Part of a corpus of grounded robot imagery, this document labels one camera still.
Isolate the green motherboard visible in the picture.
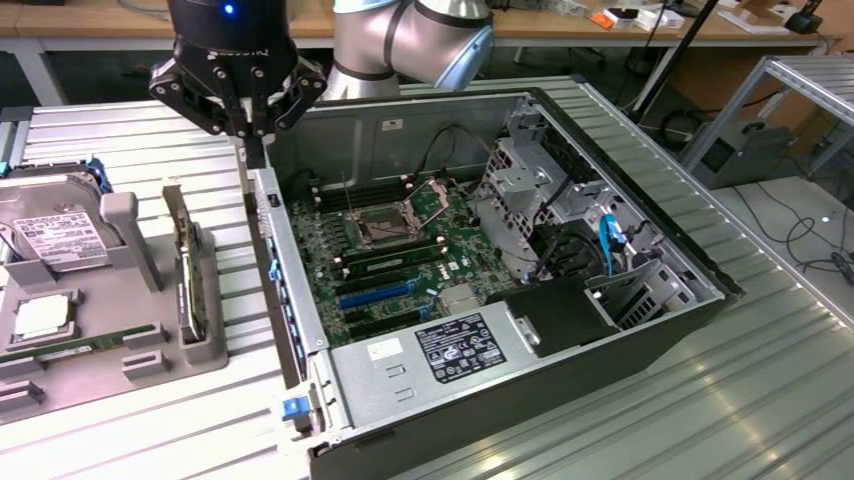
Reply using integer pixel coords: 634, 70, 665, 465
285, 174, 536, 349

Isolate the black RAM slot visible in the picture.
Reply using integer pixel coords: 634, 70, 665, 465
333, 238, 446, 264
338, 244, 448, 270
319, 192, 402, 212
311, 174, 409, 194
345, 257, 442, 282
342, 250, 448, 276
314, 180, 410, 200
317, 186, 410, 206

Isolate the silver perforated drive cage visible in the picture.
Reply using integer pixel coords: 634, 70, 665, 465
477, 137, 586, 264

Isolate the grey power supply unit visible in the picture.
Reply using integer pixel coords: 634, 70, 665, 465
326, 302, 544, 434

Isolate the white open carton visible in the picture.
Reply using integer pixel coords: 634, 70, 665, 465
717, 7, 793, 36

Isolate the metal socket cover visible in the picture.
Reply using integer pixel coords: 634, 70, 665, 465
398, 177, 457, 236

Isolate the long black expansion slot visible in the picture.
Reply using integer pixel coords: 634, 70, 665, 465
346, 307, 429, 335
333, 278, 414, 300

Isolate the orange white small box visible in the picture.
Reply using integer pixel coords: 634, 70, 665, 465
590, 7, 642, 30

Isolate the silver chipset heatsink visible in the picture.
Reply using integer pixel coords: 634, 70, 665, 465
437, 286, 484, 317

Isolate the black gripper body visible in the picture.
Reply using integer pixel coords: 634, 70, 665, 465
166, 0, 301, 109

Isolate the black disk wire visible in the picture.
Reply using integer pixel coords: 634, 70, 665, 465
0, 222, 22, 264

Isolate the blue wire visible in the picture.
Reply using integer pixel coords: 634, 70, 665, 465
598, 213, 628, 279

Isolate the black stand pole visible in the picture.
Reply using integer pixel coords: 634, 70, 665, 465
630, 0, 722, 114

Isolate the open PC case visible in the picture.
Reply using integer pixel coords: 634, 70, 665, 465
237, 85, 748, 480

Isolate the graphics card with metal bracket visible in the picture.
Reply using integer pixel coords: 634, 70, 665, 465
162, 174, 210, 347

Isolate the black plastic cover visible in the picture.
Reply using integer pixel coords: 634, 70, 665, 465
485, 276, 624, 359

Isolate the metal disk bay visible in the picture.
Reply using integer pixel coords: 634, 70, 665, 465
584, 257, 700, 334

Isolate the aluminium profile frame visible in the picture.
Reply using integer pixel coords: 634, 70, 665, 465
680, 53, 854, 194

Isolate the blue expansion slot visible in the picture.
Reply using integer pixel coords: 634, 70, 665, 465
338, 288, 417, 311

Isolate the black desk gadget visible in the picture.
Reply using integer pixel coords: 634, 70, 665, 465
781, 0, 828, 35

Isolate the blue case latch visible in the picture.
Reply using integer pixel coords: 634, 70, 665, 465
279, 396, 314, 423

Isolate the black wire bundle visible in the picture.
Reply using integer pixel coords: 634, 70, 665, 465
530, 222, 610, 284

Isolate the white flat box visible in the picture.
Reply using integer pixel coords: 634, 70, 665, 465
633, 9, 688, 31

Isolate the grey cabinet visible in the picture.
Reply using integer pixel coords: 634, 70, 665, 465
693, 122, 797, 190

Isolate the hard disk with blue rails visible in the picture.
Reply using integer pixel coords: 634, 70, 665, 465
0, 155, 129, 275

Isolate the silver CPU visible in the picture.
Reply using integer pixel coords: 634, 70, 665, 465
13, 297, 77, 340

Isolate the thin locking lever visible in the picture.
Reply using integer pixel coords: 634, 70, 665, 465
341, 171, 358, 222

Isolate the wooden desk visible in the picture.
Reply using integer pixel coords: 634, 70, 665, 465
0, 0, 844, 107

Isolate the black looped wire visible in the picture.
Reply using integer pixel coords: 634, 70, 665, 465
421, 124, 504, 176

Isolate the green RAM stick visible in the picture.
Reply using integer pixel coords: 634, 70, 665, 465
0, 326, 161, 362

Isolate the CPU socket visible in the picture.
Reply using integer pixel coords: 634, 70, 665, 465
357, 199, 429, 251

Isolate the black loose cable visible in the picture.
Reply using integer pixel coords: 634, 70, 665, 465
733, 179, 854, 287

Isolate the grey parts rack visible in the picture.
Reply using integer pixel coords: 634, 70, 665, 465
0, 192, 233, 426

